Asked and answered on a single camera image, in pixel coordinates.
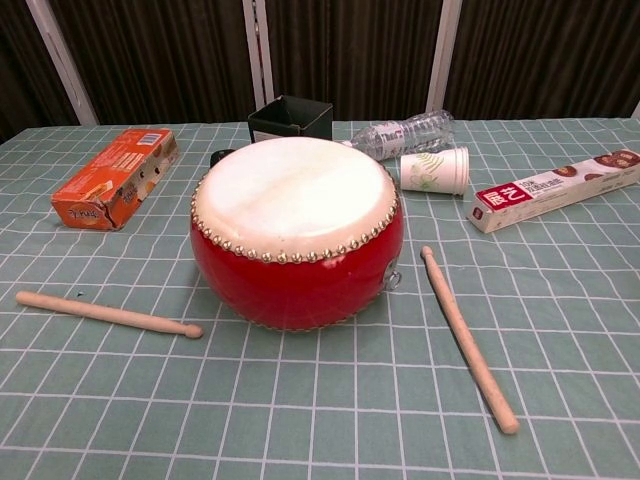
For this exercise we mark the light wooden drumstick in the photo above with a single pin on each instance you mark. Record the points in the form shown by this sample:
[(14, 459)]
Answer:
[(465, 335), (110, 314)]

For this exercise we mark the red drum with white skin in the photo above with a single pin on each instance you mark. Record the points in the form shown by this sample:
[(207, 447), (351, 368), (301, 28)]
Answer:
[(295, 290)]

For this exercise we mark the dark green open box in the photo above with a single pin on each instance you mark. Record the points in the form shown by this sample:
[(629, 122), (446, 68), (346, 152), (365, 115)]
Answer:
[(310, 122)]

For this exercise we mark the white paper cup stack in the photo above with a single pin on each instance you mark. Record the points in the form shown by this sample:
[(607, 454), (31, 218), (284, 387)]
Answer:
[(430, 171)]

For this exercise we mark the small black object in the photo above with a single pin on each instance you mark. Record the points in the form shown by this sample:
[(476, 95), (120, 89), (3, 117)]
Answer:
[(220, 156)]

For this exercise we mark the clear plastic water bottle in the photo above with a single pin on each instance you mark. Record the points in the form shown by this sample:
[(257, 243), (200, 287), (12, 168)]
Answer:
[(400, 134)]

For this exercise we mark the green checked tablecloth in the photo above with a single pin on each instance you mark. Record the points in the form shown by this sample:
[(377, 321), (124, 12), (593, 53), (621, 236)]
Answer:
[(320, 400)]

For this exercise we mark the orange cardboard snack box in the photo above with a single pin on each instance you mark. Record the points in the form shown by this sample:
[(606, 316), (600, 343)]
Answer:
[(115, 165)]

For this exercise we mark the long white red-label box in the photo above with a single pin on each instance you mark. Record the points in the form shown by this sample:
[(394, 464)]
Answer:
[(545, 192)]

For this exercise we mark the dark brown curtain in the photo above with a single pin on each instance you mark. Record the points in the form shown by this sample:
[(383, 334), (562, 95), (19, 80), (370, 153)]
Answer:
[(165, 55)]

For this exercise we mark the white frame post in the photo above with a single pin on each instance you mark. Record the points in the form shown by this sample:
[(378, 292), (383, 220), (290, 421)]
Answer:
[(444, 55), (256, 50), (62, 62)]

